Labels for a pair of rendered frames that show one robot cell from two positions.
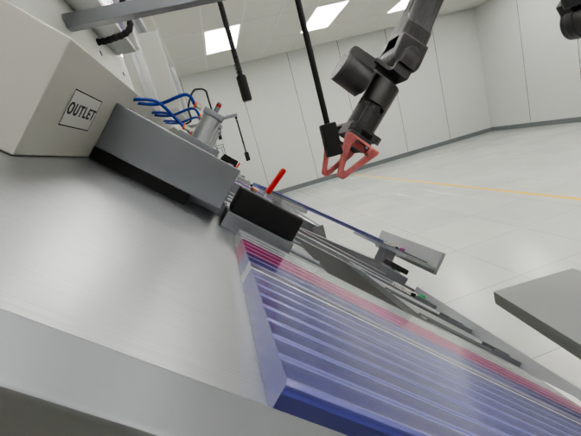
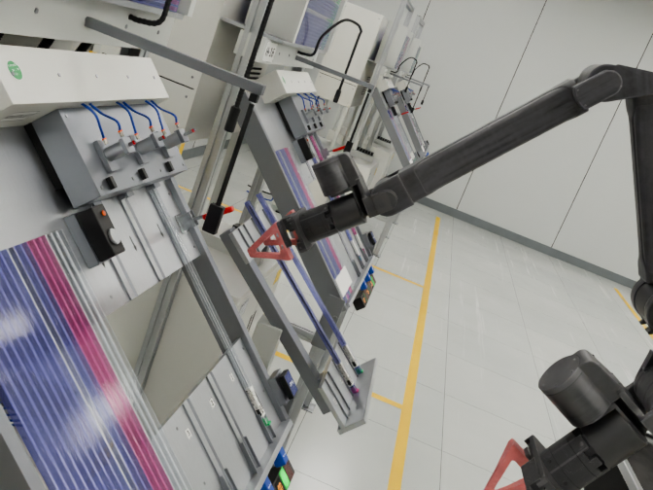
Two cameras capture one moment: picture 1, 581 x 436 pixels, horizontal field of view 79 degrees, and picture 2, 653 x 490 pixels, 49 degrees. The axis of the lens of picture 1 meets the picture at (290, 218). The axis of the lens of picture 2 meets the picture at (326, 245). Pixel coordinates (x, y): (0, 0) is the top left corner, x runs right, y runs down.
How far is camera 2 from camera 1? 0.77 m
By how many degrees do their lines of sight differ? 14
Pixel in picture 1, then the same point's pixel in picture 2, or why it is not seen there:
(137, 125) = (59, 127)
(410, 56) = (383, 200)
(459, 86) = not seen: outside the picture
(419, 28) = (416, 182)
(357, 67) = (331, 174)
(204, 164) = (82, 176)
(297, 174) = (523, 215)
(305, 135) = (587, 163)
